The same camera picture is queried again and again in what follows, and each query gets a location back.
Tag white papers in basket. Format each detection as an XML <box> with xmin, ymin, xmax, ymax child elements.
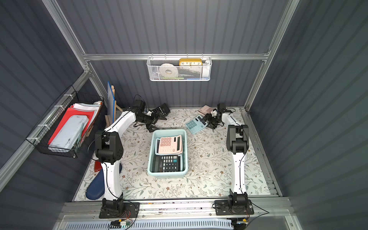
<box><xmin>71</xmin><ymin>101</ymin><xmax>103</xmax><ymax>134</ymax></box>

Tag red folder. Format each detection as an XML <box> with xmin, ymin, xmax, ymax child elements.
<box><xmin>48</xmin><ymin>107</ymin><xmax>95</xmax><ymax>149</ymax></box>

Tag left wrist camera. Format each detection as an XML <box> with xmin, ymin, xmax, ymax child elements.
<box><xmin>132</xmin><ymin>99</ymin><xmax>146</xmax><ymax>113</ymax></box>

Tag white tape roll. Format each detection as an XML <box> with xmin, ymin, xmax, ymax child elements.
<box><xmin>159</xmin><ymin>63</ymin><xmax>178</xmax><ymax>78</ymax></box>

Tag blue calculator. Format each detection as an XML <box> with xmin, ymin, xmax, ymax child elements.
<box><xmin>155</xmin><ymin>138</ymin><xmax>160</xmax><ymax>155</ymax></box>
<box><xmin>186</xmin><ymin>116</ymin><xmax>208</xmax><ymax>135</ymax></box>

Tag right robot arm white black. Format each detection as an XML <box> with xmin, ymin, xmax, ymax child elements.
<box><xmin>204</xmin><ymin>113</ymin><xmax>250</xmax><ymax>206</ymax></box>

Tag mint green storage box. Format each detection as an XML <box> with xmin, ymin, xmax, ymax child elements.
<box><xmin>148</xmin><ymin>129</ymin><xmax>189</xmax><ymax>178</ymax></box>

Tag pink calculator back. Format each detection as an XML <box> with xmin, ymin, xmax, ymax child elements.
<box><xmin>198</xmin><ymin>105</ymin><xmax>214</xmax><ymax>117</ymax></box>

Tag black calculator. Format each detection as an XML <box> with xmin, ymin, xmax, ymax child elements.
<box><xmin>152</xmin><ymin>103</ymin><xmax>171</xmax><ymax>120</ymax></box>
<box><xmin>152</xmin><ymin>155</ymin><xmax>182</xmax><ymax>173</ymax></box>

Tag small circuit board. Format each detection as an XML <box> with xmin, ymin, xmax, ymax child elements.
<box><xmin>108</xmin><ymin>219</ymin><xmax>132</xmax><ymax>229</ymax></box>

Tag white wire wall basket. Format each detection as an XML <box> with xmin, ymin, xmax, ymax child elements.
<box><xmin>146</xmin><ymin>56</ymin><xmax>212</xmax><ymax>81</ymax></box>

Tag yellow clock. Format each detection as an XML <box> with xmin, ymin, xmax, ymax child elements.
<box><xmin>179</xmin><ymin>57</ymin><xmax>203</xmax><ymax>67</ymax></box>

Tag wooden easel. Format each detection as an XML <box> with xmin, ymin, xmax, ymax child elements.
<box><xmin>105</xmin><ymin>97</ymin><xmax>123</xmax><ymax>127</ymax></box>

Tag navy blue case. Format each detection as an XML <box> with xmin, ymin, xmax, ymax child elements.
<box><xmin>86</xmin><ymin>162</ymin><xmax>122</xmax><ymax>200</ymax></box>

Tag red stapler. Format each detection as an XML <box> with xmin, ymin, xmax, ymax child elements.
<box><xmin>94</xmin><ymin>161</ymin><xmax>102</xmax><ymax>173</ymax></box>

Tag black wire side basket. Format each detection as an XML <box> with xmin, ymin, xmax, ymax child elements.
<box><xmin>26</xmin><ymin>87</ymin><xmax>106</xmax><ymax>158</ymax></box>

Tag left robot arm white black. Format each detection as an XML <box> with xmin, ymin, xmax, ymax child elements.
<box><xmin>94</xmin><ymin>108</ymin><xmax>166</xmax><ymax>200</ymax></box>

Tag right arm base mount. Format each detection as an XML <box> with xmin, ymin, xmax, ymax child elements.
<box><xmin>212</xmin><ymin>199</ymin><xmax>255</xmax><ymax>216</ymax></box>

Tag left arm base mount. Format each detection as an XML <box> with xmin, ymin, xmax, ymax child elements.
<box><xmin>99</xmin><ymin>199</ymin><xmax>140</xmax><ymax>219</ymax></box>

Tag blue framed whiteboard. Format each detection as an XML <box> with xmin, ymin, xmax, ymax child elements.
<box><xmin>106</xmin><ymin>81</ymin><xmax>116</xmax><ymax>124</ymax></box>

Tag floral table mat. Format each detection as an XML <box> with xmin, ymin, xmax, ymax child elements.
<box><xmin>73</xmin><ymin>107</ymin><xmax>281</xmax><ymax>202</ymax></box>

